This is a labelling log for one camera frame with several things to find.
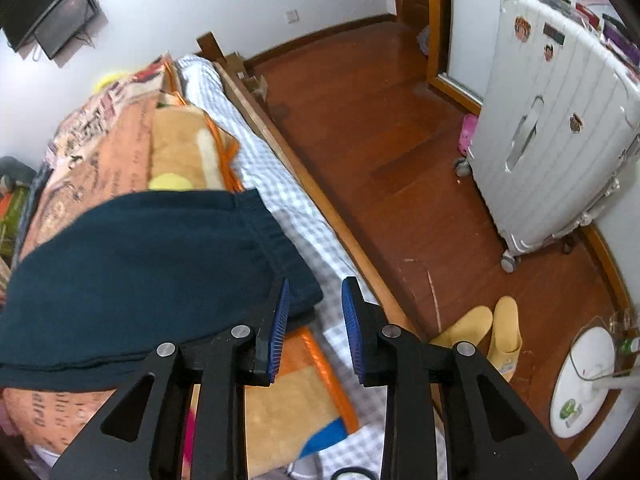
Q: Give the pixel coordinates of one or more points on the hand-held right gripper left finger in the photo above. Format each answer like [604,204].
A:
[277,332]

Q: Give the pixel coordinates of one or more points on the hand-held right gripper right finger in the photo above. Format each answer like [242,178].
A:
[352,332]

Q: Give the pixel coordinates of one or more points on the dark teal pants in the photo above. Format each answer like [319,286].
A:
[150,270]

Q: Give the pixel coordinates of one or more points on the checked bed sheet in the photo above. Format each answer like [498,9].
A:
[280,200]

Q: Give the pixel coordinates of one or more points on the orange printed blanket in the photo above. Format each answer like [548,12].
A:
[130,160]

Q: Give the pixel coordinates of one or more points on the pink clog shoe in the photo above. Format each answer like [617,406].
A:
[468,132]

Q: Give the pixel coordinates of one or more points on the white fan base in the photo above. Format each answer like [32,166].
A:
[585,375]

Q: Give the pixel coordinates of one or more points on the green bottle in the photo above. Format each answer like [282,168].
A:
[631,346]

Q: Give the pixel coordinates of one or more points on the white suitcase with stickers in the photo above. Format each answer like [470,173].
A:
[550,135]

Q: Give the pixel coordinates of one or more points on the green cloth item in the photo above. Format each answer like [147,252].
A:
[12,220]

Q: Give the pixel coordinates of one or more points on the yellow plush toy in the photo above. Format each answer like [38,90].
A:
[112,81]

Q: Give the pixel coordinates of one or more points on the grey plastic bag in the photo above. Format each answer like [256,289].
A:
[424,40]

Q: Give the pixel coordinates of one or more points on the clutter of small boxes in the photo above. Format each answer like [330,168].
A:
[600,20]

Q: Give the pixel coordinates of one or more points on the wooden bed frame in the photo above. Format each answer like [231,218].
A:
[320,206]

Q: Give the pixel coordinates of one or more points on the white wall socket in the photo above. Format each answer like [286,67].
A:
[291,16]

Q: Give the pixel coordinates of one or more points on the wooden door frame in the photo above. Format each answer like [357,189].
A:
[434,10]

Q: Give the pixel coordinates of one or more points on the black wall television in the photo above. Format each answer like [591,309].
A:
[45,5]

